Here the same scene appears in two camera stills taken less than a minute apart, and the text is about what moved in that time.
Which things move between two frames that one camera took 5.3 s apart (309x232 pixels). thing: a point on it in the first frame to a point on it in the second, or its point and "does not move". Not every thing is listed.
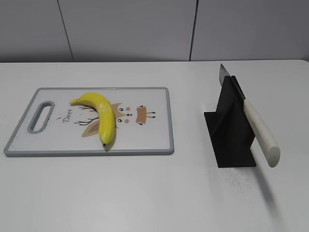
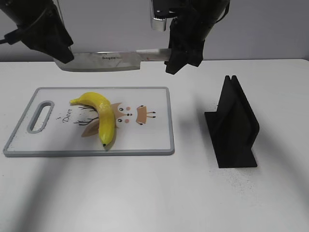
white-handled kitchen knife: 270,150 to 113,61
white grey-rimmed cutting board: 50,125 does not move
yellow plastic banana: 107,116 does not move
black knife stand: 230,128 does not move
